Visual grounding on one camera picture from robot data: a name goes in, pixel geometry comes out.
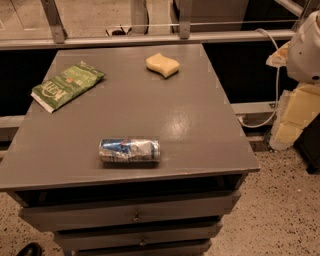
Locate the white cable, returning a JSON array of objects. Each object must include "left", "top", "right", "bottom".
[{"left": 237, "top": 28, "right": 282, "bottom": 129}]

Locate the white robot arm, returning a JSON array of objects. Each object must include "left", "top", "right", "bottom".
[{"left": 266, "top": 11, "right": 320, "bottom": 150}]

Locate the middle grey drawer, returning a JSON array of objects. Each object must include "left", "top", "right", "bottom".
[{"left": 54, "top": 221, "right": 222, "bottom": 250}]

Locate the bottom grey drawer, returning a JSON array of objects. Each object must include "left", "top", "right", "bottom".
[{"left": 76, "top": 239, "right": 211, "bottom": 256}]

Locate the grey drawer cabinet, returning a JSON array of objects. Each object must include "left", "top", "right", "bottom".
[{"left": 0, "top": 45, "right": 259, "bottom": 256}]

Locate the crushed blue silver can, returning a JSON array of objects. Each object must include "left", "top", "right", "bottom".
[{"left": 99, "top": 138, "right": 160, "bottom": 163}]

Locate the black shoe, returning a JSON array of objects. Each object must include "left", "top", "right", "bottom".
[{"left": 16, "top": 242, "right": 42, "bottom": 256}]

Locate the green snack bag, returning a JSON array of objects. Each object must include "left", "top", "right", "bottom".
[{"left": 31, "top": 61, "right": 105, "bottom": 113}]

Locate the yellow sponge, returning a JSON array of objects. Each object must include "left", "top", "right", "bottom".
[{"left": 146, "top": 53, "right": 180, "bottom": 78}]

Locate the yellow foam padded gripper finger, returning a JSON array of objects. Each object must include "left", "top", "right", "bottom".
[{"left": 269, "top": 83, "right": 320, "bottom": 150}]

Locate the grey drawer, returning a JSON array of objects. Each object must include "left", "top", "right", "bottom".
[
  {"left": 54, "top": 221, "right": 222, "bottom": 250},
  {"left": 19, "top": 190, "right": 241, "bottom": 232},
  {"left": 76, "top": 239, "right": 211, "bottom": 256}
]

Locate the top grey drawer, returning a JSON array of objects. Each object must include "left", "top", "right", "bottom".
[{"left": 19, "top": 190, "right": 241, "bottom": 232}]

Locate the metal railing frame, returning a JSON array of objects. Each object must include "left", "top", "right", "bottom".
[{"left": 0, "top": 0, "right": 320, "bottom": 51}]

